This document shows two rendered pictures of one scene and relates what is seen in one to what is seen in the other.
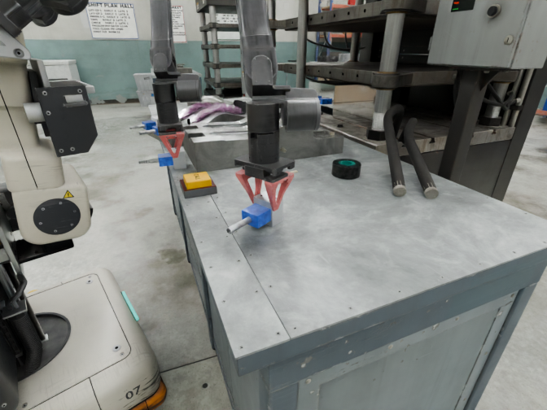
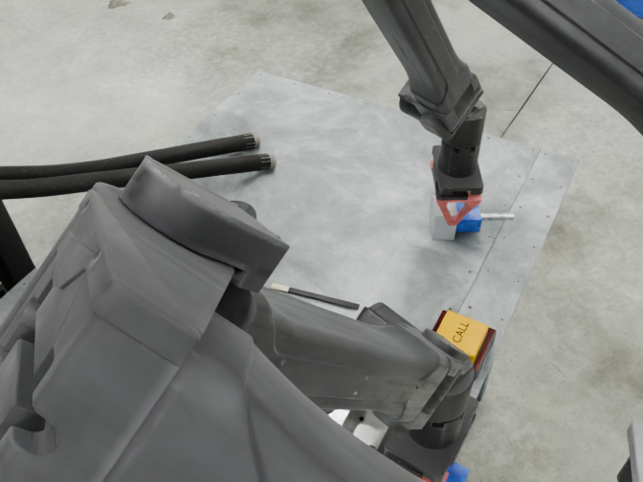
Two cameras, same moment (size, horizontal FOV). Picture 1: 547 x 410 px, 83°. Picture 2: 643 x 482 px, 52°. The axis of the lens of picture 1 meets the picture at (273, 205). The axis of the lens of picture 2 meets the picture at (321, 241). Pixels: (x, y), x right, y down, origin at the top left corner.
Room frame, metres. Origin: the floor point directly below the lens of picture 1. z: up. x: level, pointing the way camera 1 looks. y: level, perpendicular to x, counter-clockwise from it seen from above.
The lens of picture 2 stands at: (1.19, 0.51, 1.57)
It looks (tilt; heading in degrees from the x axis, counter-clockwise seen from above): 45 degrees down; 233
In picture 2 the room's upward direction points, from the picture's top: 2 degrees counter-clockwise
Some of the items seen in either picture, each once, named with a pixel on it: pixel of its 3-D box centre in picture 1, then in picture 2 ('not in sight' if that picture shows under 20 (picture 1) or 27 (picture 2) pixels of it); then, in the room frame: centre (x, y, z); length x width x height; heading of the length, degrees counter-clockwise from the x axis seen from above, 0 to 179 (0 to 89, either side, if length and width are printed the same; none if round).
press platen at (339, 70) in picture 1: (367, 80); not in sight; (1.94, -0.55, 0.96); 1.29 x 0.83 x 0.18; 23
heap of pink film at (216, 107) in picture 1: (212, 108); not in sight; (1.35, 0.26, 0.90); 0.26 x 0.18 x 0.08; 130
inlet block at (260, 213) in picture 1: (252, 217); (472, 217); (0.53, 0.04, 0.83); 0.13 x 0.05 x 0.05; 141
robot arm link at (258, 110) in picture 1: (266, 116); (460, 120); (0.56, 0.01, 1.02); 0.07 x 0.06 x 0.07; 95
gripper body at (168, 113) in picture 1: (168, 115); (434, 414); (0.89, 0.30, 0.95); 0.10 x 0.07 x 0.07; 20
